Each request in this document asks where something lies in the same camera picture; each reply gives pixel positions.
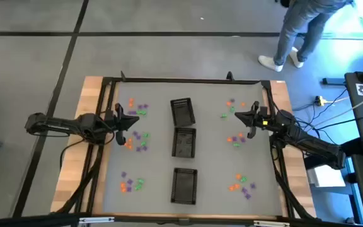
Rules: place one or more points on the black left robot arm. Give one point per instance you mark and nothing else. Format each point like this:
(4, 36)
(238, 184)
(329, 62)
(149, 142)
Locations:
(61, 124)

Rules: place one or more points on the silver metal bracket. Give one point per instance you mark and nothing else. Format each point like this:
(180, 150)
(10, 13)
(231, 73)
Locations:
(271, 224)
(96, 220)

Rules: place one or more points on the grey table mat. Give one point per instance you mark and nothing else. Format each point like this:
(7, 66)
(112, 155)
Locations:
(210, 157)

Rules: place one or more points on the person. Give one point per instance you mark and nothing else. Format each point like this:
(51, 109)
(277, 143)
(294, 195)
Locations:
(295, 25)

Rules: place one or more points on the white box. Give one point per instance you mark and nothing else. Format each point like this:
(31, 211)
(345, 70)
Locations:
(324, 176)

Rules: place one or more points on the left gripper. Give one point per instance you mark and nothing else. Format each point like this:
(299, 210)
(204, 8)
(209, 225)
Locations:
(112, 124)

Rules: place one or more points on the black aluminium crossbeam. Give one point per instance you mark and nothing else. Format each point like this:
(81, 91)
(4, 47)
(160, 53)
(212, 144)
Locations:
(27, 220)

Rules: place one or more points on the green toy block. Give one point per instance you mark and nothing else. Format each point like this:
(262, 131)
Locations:
(236, 144)

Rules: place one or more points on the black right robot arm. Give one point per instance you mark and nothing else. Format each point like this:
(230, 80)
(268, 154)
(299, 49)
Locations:
(310, 143)

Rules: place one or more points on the black slotted plastic basket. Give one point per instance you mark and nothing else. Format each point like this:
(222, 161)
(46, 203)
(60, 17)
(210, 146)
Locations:
(183, 112)
(184, 186)
(184, 143)

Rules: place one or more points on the blue metal table leg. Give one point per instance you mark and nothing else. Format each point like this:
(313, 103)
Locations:
(356, 195)

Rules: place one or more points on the yellow power plug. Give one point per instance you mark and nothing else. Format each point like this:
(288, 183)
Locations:
(319, 101)

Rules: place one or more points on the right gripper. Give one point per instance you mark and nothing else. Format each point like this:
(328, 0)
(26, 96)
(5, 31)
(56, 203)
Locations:
(263, 118)

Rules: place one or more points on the black metal beam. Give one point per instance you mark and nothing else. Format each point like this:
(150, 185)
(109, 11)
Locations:
(354, 146)

